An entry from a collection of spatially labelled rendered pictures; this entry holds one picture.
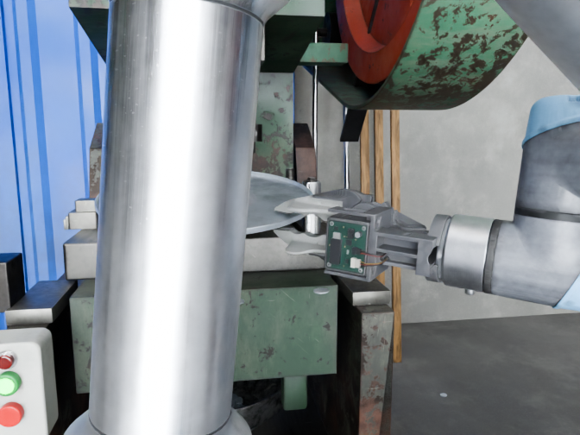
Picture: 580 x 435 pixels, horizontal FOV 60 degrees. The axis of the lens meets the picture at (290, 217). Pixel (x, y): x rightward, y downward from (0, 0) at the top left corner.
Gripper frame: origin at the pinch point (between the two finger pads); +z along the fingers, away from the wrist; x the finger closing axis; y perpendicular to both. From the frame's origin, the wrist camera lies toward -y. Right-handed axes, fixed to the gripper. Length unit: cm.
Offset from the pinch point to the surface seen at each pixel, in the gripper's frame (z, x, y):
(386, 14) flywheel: 6, -34, -48
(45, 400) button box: 22.5, 23.0, 18.7
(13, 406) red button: 24.2, 22.8, 21.8
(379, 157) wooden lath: 32, 0, -130
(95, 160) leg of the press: 64, -1, -26
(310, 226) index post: 6.5, 5.1, -20.4
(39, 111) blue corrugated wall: 147, -11, -70
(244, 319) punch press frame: 9.3, 17.4, -5.3
